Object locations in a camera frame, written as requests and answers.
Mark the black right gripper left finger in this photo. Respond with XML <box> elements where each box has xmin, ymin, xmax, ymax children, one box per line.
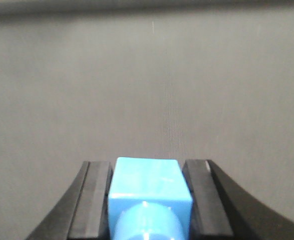
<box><xmin>27</xmin><ymin>161</ymin><xmax>113</xmax><ymax>240</ymax></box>

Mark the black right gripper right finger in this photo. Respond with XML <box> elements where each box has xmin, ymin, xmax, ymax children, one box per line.
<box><xmin>182</xmin><ymin>159</ymin><xmax>294</xmax><ymax>240</ymax></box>

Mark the blue block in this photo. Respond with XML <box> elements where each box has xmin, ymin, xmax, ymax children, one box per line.
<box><xmin>108</xmin><ymin>157</ymin><xmax>193</xmax><ymax>240</ymax></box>

